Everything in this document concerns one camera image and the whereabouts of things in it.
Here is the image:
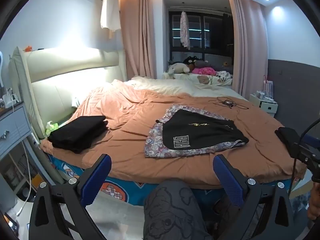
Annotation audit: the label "green tissue pack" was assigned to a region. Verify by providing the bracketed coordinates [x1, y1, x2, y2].
[45, 121, 59, 134]

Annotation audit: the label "folded black pants stack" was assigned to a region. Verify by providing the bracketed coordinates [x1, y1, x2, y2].
[47, 115, 109, 154]

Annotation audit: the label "cream padded bed headboard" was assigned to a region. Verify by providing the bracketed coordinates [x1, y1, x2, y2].
[9, 46, 126, 143]

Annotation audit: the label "person's leg in grey pants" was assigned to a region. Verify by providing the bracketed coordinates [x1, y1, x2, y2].
[143, 179, 213, 240]

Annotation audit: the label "orange blanket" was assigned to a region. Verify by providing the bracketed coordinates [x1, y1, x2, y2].
[40, 84, 307, 193]

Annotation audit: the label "blue-grey nightstand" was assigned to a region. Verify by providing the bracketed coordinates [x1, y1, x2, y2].
[0, 102, 33, 159]

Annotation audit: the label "person's right hand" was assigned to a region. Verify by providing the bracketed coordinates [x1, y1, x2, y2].
[307, 180, 320, 220]

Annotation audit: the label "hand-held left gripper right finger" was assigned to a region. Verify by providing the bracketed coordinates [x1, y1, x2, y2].
[213, 154, 296, 240]

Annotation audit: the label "white nightstand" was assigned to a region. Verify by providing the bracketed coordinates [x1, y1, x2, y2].
[249, 93, 279, 117]

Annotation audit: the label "pink curtain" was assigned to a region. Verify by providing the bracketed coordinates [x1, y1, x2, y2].
[119, 0, 163, 80]
[229, 0, 269, 98]

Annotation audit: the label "dark window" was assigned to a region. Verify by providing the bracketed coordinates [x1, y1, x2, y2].
[162, 0, 234, 66]

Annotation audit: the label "white plush dog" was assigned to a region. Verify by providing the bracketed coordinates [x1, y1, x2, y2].
[167, 62, 190, 79]

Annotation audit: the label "cartoon print cushion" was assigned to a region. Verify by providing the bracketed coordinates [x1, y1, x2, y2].
[164, 71, 233, 87]

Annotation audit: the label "cream quilt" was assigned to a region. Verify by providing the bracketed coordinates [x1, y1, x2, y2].
[111, 76, 248, 103]

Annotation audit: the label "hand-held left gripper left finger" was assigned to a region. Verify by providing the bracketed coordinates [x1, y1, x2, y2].
[29, 153, 112, 240]

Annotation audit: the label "white cable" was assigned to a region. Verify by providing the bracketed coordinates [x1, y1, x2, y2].
[16, 140, 33, 217]

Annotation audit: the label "black charger cable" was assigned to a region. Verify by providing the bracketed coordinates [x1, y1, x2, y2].
[209, 96, 249, 110]

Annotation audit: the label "light patterned hanging garment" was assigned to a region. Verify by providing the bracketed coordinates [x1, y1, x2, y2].
[179, 11, 191, 50]

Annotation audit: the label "floral patterned pants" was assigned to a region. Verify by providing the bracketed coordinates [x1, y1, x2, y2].
[144, 104, 247, 158]

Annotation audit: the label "pink plush toy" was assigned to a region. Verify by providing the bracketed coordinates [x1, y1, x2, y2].
[192, 67, 216, 76]

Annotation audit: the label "white hanging shirt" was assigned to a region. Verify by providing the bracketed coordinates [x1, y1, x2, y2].
[100, 0, 122, 32]

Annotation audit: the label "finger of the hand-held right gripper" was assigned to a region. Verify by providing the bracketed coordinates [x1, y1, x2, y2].
[274, 127, 313, 165]

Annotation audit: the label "black pants with white print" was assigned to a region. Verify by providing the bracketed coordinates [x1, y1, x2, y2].
[162, 109, 250, 150]

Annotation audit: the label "pink wire rack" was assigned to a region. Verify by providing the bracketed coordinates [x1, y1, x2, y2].
[262, 75, 274, 98]

